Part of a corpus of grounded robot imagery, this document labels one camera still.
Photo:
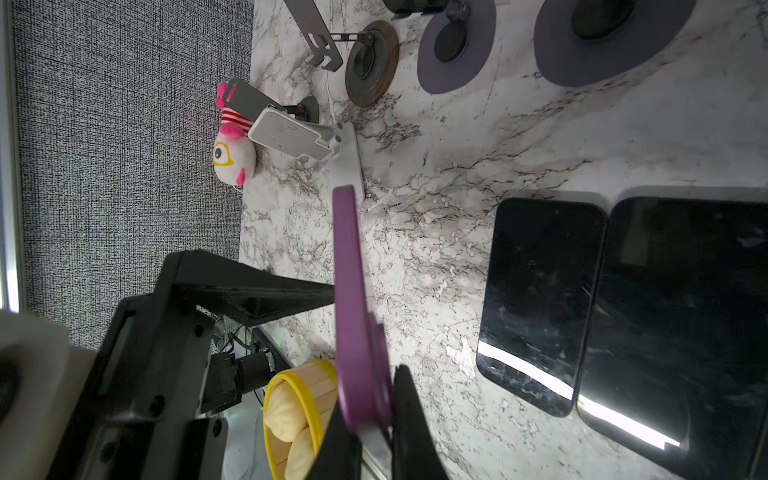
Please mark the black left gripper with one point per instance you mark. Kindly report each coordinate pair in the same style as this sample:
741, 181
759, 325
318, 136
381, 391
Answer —
138, 414

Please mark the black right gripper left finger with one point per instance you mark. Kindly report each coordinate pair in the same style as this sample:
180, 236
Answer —
340, 454

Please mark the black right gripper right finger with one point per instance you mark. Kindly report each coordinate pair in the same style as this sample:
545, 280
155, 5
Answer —
414, 455

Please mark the purple phone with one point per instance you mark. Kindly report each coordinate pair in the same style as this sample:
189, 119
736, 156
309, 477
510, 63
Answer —
363, 367

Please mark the black phone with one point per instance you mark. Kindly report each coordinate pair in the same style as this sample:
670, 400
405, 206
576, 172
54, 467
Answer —
538, 297

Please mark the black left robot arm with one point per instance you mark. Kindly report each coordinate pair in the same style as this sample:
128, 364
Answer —
228, 377

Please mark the white folding phone stand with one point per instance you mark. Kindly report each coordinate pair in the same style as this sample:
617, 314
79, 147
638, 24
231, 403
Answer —
332, 149

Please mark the brown round phone stand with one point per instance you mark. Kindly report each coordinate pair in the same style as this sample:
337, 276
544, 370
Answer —
369, 57

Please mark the purple round phone stand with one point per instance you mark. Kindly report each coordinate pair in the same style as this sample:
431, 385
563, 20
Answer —
456, 43

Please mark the right steamed bun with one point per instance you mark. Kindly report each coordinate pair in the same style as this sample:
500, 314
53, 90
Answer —
301, 456

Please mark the steamed bun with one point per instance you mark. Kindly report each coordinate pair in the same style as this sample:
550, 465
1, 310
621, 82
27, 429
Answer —
301, 456
285, 416

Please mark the left steamed bun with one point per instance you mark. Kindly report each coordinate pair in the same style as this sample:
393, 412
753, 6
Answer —
285, 416

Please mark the yellow bamboo steamer basket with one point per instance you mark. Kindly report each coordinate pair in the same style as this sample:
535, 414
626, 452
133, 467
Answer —
316, 385

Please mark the pink white plush toy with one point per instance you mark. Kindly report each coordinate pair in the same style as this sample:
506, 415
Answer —
234, 154

